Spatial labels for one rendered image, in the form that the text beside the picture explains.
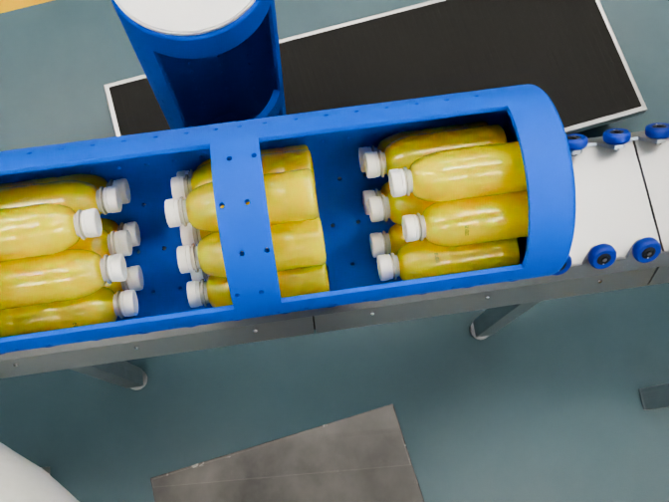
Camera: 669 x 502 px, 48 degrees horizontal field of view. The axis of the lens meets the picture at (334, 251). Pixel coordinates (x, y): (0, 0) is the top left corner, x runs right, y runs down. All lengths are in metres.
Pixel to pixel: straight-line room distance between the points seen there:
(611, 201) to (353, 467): 0.63
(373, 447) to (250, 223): 0.39
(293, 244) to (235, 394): 1.17
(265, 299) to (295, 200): 0.14
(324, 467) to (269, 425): 1.03
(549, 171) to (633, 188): 0.40
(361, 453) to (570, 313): 1.27
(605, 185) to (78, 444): 1.54
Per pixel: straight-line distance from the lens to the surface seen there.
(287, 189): 1.02
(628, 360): 2.34
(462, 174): 1.04
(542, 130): 1.05
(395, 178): 1.04
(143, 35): 1.37
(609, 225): 1.37
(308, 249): 1.04
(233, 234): 0.97
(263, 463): 1.14
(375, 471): 1.14
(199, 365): 2.19
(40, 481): 0.40
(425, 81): 2.28
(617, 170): 1.41
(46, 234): 1.07
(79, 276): 1.08
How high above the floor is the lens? 2.15
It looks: 75 degrees down
